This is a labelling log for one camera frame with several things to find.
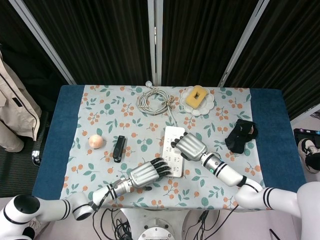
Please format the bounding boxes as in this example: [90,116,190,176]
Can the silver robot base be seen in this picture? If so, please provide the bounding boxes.
[137,216,176,240]

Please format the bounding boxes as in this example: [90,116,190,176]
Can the white cable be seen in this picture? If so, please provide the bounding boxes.
[136,80,179,128]

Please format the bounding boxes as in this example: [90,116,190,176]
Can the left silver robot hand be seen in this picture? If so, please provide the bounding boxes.
[128,156,173,192]

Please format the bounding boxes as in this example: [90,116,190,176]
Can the blue table cover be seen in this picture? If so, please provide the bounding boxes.
[31,84,295,201]

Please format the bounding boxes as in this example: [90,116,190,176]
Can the white and black sneaker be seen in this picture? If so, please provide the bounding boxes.
[297,139,320,174]

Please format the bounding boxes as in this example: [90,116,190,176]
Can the white flower-shaped plate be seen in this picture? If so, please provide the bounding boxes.
[180,85,216,116]

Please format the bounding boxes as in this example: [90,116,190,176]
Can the floral tablecloth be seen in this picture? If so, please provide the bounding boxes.
[57,84,272,210]

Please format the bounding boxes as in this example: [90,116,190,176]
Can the peach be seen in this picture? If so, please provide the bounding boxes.
[88,134,105,150]

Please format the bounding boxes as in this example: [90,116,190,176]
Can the beige jacket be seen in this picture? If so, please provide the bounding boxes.
[0,48,43,153]

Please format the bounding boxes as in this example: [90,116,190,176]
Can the yellow sponge with hole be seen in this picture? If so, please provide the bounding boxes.
[185,85,209,109]

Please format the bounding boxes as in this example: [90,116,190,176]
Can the black device with coloured buttons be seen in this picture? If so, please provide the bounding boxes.
[292,128,320,148]

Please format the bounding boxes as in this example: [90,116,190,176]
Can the white shoe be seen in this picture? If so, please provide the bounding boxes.
[28,217,48,238]

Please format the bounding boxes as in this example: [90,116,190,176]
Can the black crumpled cloth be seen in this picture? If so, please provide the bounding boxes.
[224,118,259,154]

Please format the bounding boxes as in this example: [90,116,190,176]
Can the grey metal frame post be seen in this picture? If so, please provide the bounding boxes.
[217,0,271,88]
[11,0,76,86]
[147,0,164,86]

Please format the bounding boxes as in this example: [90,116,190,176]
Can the white power strip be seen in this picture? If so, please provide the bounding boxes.
[161,126,187,179]

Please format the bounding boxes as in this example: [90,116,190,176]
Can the black cable bundle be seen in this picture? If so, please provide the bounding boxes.
[92,207,137,240]
[183,209,238,240]

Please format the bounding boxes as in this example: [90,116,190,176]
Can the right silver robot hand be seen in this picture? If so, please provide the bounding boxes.
[169,132,209,162]

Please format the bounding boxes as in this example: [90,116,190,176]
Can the black stapler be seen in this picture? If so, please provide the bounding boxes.
[112,135,127,163]

